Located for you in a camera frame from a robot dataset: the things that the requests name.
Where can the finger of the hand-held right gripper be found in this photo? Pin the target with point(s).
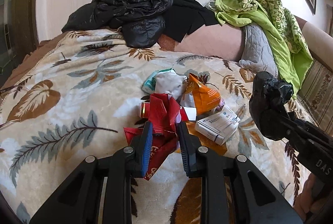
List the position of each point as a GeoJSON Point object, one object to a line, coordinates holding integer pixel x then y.
{"type": "Point", "coordinates": [299, 120]}
{"type": "Point", "coordinates": [288, 133]}

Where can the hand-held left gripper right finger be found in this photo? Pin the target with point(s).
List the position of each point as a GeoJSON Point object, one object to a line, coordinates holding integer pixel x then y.
{"type": "Point", "coordinates": [182, 146]}

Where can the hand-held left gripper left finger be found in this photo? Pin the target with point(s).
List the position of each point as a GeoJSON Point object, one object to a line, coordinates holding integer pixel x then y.
{"type": "Point", "coordinates": [147, 146]}

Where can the red printed snack bag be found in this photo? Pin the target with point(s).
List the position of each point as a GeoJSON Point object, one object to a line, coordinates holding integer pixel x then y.
{"type": "Point", "coordinates": [166, 146]}

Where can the orange wrapper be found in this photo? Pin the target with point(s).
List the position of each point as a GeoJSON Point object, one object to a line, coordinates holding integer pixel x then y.
{"type": "Point", "coordinates": [208, 147]}

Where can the red white paper card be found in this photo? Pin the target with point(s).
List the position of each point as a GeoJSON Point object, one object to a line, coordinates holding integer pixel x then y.
{"type": "Point", "coordinates": [188, 113]}

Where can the black plastic bag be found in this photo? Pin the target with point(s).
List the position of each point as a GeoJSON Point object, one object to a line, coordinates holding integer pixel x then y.
{"type": "Point", "coordinates": [268, 99]}

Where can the red wrapper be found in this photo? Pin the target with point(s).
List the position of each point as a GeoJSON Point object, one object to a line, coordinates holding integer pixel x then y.
{"type": "Point", "coordinates": [161, 109]}

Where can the white medicine box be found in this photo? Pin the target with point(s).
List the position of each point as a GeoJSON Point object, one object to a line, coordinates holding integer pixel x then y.
{"type": "Point", "coordinates": [218, 125]}

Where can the orange snack bag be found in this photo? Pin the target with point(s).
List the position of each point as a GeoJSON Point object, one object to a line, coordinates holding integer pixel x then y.
{"type": "Point", "coordinates": [205, 96]}

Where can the white paper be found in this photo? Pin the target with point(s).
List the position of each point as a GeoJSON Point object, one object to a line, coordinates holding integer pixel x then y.
{"type": "Point", "coordinates": [169, 83]}

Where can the person's right hand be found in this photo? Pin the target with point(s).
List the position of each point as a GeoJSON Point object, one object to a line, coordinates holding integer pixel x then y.
{"type": "Point", "coordinates": [307, 195]}

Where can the beige patterned sofa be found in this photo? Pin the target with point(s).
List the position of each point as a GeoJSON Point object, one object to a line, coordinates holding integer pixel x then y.
{"type": "Point", "coordinates": [320, 83]}

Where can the pink white wrapper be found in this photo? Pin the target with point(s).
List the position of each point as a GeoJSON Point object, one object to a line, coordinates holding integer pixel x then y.
{"type": "Point", "coordinates": [221, 104]}

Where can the teal tissue packet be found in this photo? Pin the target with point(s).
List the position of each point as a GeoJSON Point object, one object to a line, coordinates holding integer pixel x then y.
{"type": "Point", "coordinates": [149, 82]}

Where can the grey quilted pillow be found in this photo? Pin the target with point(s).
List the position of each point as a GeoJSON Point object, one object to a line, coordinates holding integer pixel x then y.
{"type": "Point", "coordinates": [255, 47]}

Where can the leaf print blanket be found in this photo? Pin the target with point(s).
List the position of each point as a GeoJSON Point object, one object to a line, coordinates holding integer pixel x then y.
{"type": "Point", "coordinates": [78, 70]}

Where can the pink bed sheet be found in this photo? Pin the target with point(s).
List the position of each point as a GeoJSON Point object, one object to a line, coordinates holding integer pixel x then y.
{"type": "Point", "coordinates": [208, 42]}

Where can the green patterned blanket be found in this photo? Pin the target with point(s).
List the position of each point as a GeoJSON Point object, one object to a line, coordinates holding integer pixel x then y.
{"type": "Point", "coordinates": [262, 18]}

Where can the black cloth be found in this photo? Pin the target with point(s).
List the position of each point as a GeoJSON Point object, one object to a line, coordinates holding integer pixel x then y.
{"type": "Point", "coordinates": [182, 16]}

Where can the black puffer jacket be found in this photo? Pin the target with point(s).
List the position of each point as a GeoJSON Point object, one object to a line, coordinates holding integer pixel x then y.
{"type": "Point", "coordinates": [130, 5]}

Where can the dark wooden door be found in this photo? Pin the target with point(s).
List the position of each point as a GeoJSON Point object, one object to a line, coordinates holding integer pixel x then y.
{"type": "Point", "coordinates": [15, 18]}

